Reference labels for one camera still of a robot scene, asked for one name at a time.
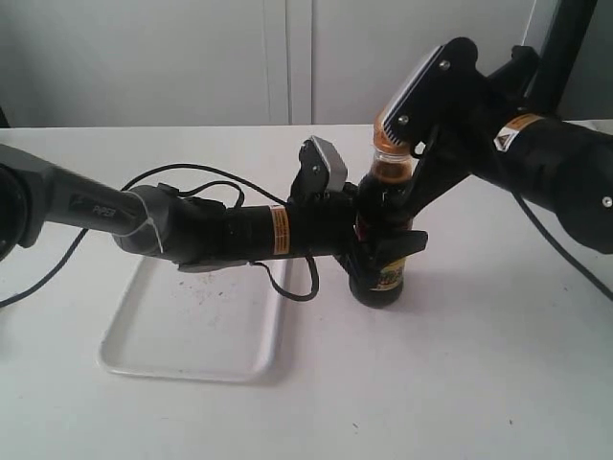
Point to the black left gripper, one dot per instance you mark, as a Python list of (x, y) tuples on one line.
[(322, 225)]

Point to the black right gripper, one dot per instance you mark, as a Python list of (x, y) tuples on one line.
[(452, 152)]

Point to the dark soy sauce bottle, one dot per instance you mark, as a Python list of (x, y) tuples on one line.
[(379, 218)]

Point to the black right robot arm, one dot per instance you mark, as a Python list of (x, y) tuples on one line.
[(561, 167)]

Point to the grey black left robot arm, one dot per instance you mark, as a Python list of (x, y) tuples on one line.
[(198, 234)]

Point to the white plastic tray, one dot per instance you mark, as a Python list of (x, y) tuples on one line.
[(221, 326)]

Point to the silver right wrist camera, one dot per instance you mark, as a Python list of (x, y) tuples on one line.
[(443, 84)]

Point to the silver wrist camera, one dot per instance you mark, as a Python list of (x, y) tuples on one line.
[(322, 170), (443, 84)]

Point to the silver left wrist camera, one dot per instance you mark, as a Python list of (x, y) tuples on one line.
[(322, 170)]

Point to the dark vertical post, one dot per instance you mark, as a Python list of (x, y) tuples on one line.
[(559, 53)]

